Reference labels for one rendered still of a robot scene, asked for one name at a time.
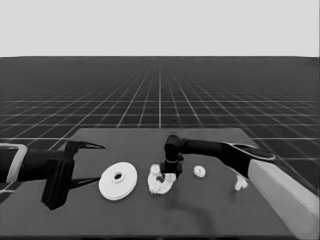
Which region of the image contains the white round carrier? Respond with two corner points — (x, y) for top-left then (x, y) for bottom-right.
(147, 164), (177, 196)

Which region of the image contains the large thick white disc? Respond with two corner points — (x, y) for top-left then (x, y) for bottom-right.
(98, 161), (138, 202)

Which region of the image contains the small white T-shaped piece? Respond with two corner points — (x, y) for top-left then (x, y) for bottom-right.
(234, 174), (249, 192)

